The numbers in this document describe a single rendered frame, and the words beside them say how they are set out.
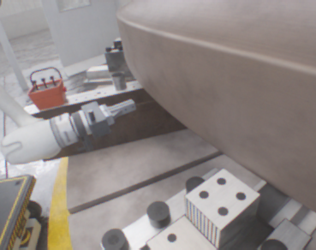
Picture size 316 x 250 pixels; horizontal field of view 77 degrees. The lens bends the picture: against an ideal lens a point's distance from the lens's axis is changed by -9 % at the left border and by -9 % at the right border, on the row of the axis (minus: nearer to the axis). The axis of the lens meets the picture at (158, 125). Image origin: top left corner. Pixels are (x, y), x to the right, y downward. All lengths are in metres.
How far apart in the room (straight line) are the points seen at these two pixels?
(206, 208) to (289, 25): 0.38
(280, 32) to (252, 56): 0.08
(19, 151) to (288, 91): 0.62
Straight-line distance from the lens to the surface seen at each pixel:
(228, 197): 0.50
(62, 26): 4.23
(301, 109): 0.38
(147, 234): 0.64
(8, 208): 1.50
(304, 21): 0.46
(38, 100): 1.41
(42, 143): 0.63
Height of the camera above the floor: 1.24
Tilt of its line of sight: 34 degrees down
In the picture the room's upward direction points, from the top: 9 degrees counter-clockwise
